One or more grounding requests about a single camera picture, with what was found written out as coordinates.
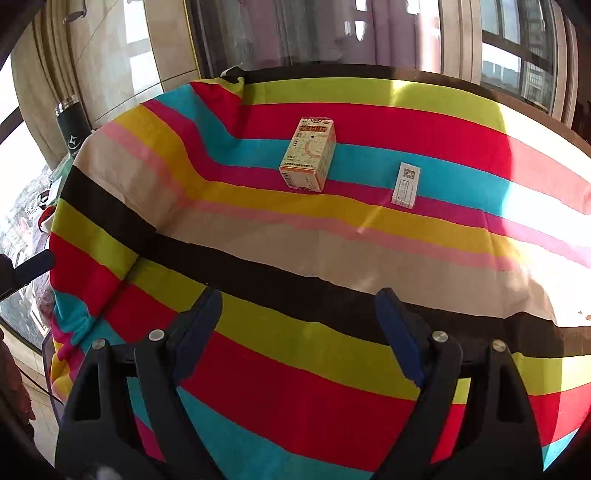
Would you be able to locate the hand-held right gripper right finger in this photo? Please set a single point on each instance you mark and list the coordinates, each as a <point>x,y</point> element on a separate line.
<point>399,337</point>

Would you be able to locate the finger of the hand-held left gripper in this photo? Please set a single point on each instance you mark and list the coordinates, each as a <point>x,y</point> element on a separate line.
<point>34,270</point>

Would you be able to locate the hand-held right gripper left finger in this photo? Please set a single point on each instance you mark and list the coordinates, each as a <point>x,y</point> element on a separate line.
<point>198,330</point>

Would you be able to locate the white medicine box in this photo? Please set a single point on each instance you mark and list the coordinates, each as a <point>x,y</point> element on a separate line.
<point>406,187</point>

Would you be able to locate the yellow green medicine box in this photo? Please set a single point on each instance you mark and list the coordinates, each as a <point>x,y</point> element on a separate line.
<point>307,152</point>

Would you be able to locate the striped colourful tablecloth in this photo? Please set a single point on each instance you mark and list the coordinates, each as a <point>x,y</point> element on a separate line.
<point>323,258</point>

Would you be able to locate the reddish brown garment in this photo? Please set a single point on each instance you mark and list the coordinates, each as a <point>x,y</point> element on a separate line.
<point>14,392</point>

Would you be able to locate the black insulated tumbler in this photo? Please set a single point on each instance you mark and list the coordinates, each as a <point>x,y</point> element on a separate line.
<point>74,131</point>

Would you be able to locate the mauve curtain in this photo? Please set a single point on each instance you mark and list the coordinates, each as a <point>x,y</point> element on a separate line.
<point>401,32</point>

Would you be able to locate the window frame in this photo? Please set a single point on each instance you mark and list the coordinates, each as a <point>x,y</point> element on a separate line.
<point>508,64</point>

